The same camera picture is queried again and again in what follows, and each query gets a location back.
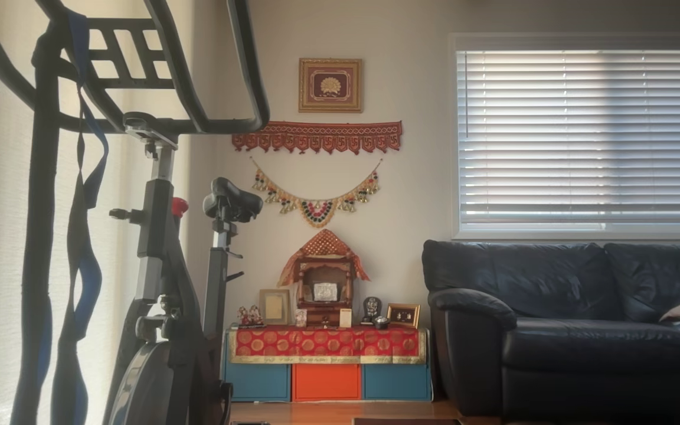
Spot black leather sofa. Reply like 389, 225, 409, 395
422, 239, 680, 421

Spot gold framed wall picture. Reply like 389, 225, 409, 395
299, 57, 364, 113

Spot red and gold cloth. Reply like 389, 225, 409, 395
228, 326, 427, 364

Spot blue and black strap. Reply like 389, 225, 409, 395
51, 9, 110, 425

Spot pale picture frame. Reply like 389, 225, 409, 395
259, 289, 291, 326

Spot small gold picture frame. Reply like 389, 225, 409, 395
387, 303, 421, 329

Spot black hanging strap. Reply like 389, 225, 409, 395
9, 24, 62, 425

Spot black exercise bike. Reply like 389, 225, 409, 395
0, 0, 271, 425

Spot red embroidered wall hanging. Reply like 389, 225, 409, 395
232, 121, 403, 155

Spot dark idol statue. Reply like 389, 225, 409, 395
361, 296, 383, 325

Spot dark rug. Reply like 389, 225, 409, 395
352, 417, 465, 425

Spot pair of small figurines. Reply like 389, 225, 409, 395
237, 305, 265, 328

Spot wooden shrine with canopy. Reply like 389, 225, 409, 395
277, 229, 371, 327

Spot white window blinds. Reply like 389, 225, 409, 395
451, 34, 680, 240

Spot blue storage bin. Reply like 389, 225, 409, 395
364, 363, 431, 402

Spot beaded gold garland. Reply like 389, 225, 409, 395
250, 156, 384, 228

